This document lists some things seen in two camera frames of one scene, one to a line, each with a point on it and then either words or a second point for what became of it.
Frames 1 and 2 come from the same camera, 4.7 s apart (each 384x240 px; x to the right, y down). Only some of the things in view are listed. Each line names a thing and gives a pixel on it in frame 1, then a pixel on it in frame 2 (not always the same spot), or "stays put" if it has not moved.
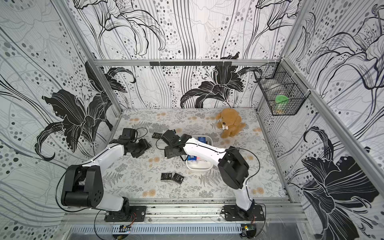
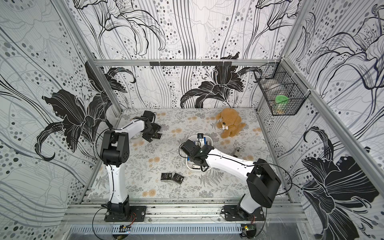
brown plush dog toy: x=229 y=121 stays put
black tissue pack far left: x=156 y=135 stays put
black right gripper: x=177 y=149 → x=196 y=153
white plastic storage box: x=201 y=164 stays put
